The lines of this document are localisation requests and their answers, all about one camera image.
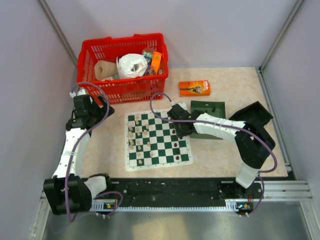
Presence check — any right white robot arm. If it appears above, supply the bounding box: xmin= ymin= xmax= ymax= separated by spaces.
xmin=167 ymin=101 xmax=276 ymax=198

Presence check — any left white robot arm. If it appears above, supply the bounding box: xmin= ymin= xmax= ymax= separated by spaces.
xmin=43 ymin=88 xmax=115 ymax=216

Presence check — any green white chess mat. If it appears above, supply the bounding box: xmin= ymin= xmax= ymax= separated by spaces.
xmin=124 ymin=109 xmax=194 ymax=172

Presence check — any orange razor box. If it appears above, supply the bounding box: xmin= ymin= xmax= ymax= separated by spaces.
xmin=178 ymin=80 xmax=211 ymax=97

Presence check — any green piece tray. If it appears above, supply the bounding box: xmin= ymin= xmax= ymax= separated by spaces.
xmin=190 ymin=100 xmax=226 ymax=140

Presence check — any beige paper roll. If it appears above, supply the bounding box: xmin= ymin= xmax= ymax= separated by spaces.
xmin=94 ymin=60 xmax=118 ymax=81

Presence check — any orange carton in basket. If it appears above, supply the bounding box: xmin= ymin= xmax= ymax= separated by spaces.
xmin=151 ymin=51 xmax=162 ymax=74

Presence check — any red plastic shopping basket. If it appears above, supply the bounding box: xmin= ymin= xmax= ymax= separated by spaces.
xmin=76 ymin=33 xmax=169 ymax=104

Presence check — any white toilet paper roll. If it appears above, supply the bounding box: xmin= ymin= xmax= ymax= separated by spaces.
xmin=116 ymin=53 xmax=148 ymax=79

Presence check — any green snack packet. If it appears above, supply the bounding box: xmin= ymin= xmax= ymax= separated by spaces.
xmin=142 ymin=46 xmax=155 ymax=65

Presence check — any black tray lid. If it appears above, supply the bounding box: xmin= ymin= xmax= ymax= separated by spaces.
xmin=229 ymin=101 xmax=274 ymax=126

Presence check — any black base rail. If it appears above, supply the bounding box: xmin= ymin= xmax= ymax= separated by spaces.
xmin=102 ymin=177 xmax=262 ymax=208

